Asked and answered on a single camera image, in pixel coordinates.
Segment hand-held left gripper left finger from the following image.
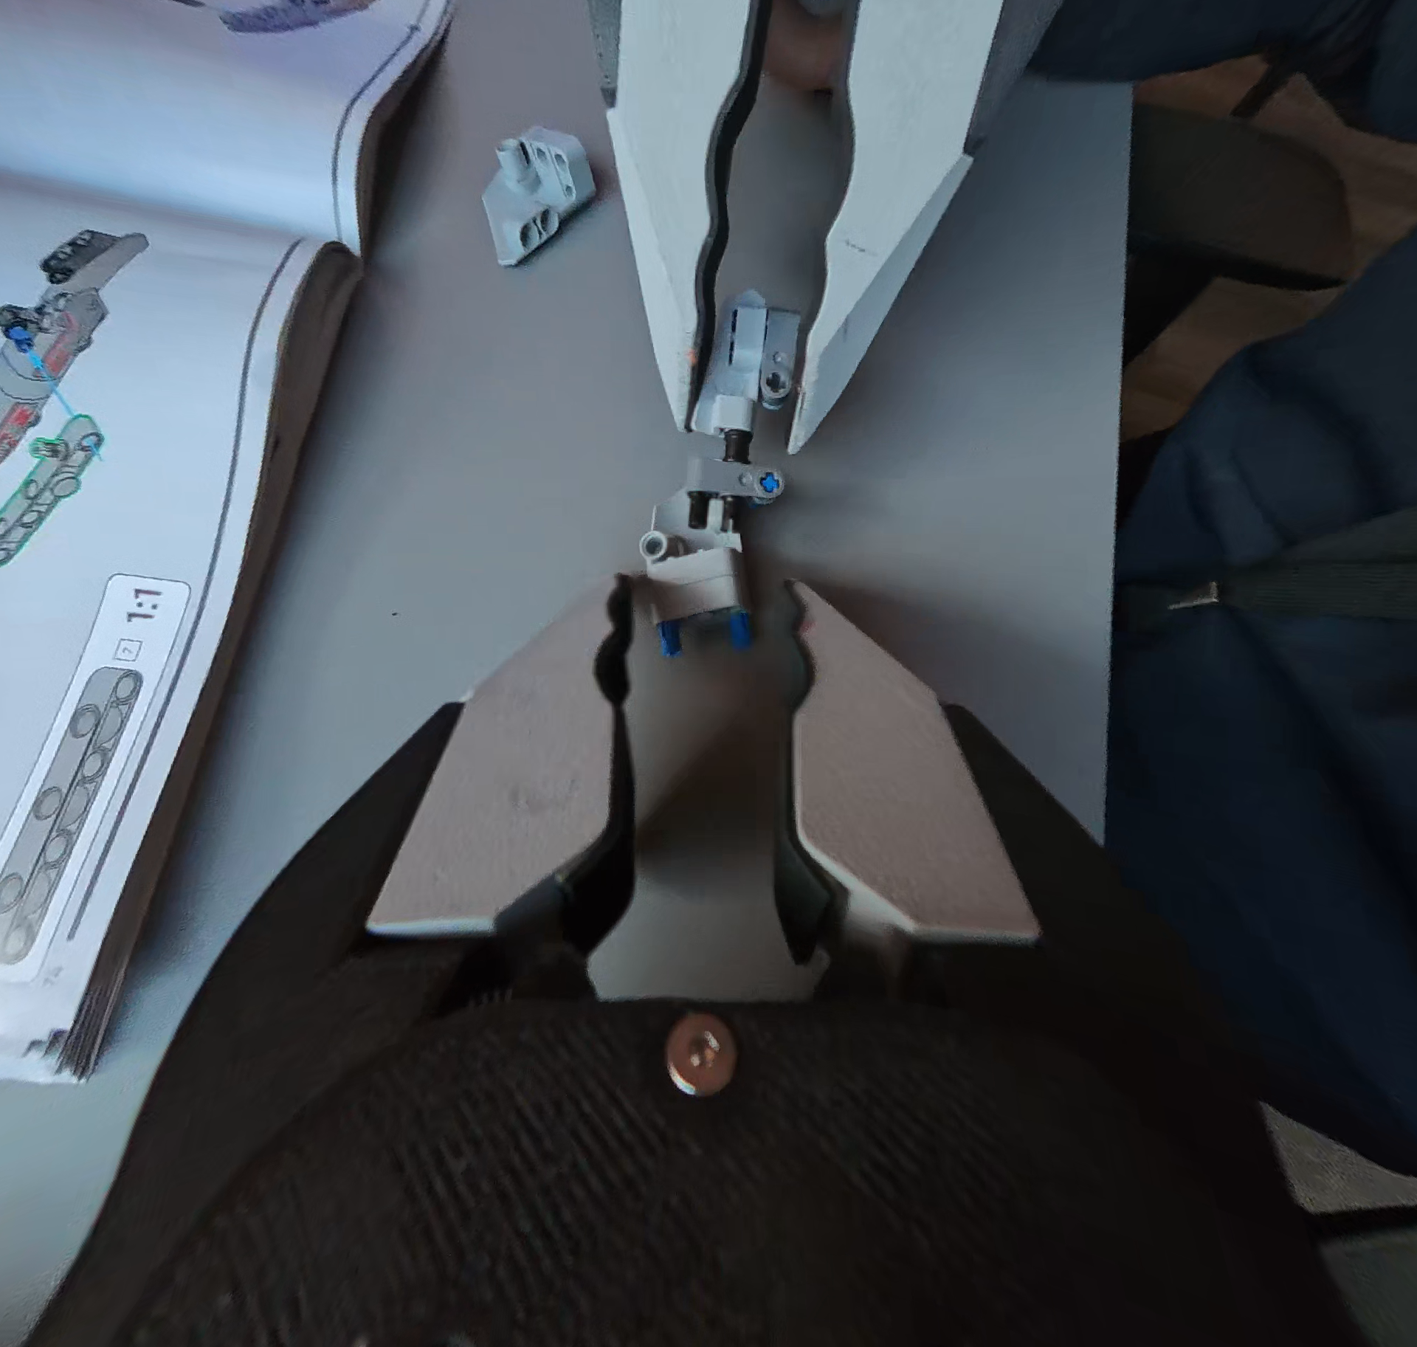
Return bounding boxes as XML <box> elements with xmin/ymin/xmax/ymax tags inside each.
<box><xmin>367</xmin><ymin>572</ymin><xmax>641</xmax><ymax>960</ymax></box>

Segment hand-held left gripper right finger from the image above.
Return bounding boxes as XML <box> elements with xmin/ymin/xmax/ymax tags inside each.
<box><xmin>774</xmin><ymin>579</ymin><xmax>1044</xmax><ymax>967</ymax></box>

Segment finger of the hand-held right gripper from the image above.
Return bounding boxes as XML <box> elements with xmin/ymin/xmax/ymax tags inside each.
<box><xmin>786</xmin><ymin>0</ymin><xmax>1025</xmax><ymax>453</ymax></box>
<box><xmin>605</xmin><ymin>0</ymin><xmax>769</xmax><ymax>435</ymax></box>

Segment grey lego piece black pin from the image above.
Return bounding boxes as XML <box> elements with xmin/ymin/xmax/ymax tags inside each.
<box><xmin>687</xmin><ymin>285</ymin><xmax>803</xmax><ymax>461</ymax></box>

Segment grey lego assembly blue pins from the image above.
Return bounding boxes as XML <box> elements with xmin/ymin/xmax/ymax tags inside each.
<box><xmin>641</xmin><ymin>456</ymin><xmax>795</xmax><ymax>657</ymax></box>

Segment grey angled lego piece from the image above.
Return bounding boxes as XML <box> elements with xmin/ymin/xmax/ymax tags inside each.
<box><xmin>481</xmin><ymin>125</ymin><xmax>599</xmax><ymax>267</ymax></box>

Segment lego instruction booklet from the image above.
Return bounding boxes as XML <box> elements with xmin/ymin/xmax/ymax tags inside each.
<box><xmin>0</xmin><ymin>0</ymin><xmax>481</xmax><ymax>1085</ymax></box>

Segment person's right hand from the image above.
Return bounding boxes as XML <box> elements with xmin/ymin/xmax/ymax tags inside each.
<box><xmin>768</xmin><ymin>0</ymin><xmax>841</xmax><ymax>94</ymax></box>

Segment dark chair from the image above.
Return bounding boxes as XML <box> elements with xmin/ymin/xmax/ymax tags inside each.
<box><xmin>1125</xmin><ymin>96</ymin><xmax>1356</xmax><ymax>363</ymax></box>

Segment person's dark blue clothing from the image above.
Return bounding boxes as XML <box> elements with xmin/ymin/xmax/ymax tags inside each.
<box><xmin>1028</xmin><ymin>0</ymin><xmax>1417</xmax><ymax>1170</ymax></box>

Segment black strap with buckle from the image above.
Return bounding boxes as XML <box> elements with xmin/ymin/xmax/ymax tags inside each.
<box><xmin>1116</xmin><ymin>543</ymin><xmax>1417</xmax><ymax>628</ymax></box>

